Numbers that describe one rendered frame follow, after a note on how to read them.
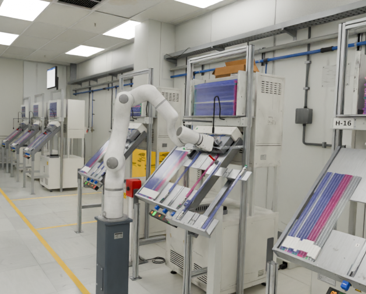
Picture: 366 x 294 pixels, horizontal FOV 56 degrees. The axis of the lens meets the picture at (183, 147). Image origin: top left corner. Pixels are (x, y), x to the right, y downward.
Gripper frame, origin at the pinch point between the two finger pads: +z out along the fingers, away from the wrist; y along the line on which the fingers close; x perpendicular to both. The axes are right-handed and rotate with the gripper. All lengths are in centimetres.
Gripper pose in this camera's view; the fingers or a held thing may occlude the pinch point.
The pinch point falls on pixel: (216, 147)
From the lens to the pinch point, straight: 235.0
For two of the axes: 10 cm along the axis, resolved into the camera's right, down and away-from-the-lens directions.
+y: 2.0, -9.4, 2.8
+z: 7.9, 3.3, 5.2
